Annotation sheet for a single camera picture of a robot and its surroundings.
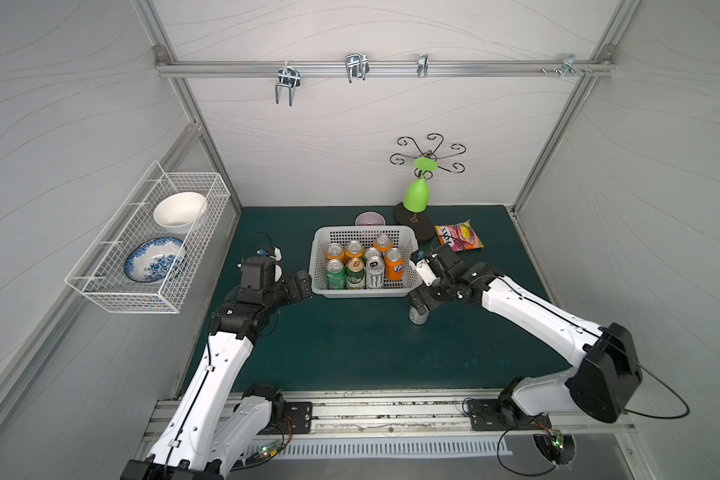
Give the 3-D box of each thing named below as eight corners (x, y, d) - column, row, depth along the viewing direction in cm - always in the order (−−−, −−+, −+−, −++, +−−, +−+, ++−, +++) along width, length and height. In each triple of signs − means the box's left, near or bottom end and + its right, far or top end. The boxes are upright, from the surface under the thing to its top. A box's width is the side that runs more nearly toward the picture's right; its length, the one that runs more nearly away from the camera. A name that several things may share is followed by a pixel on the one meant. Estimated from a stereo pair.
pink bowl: (355, 230, 115) (355, 221, 111) (356, 220, 118) (355, 211, 114) (384, 230, 115) (385, 221, 111) (384, 220, 118) (384, 211, 114)
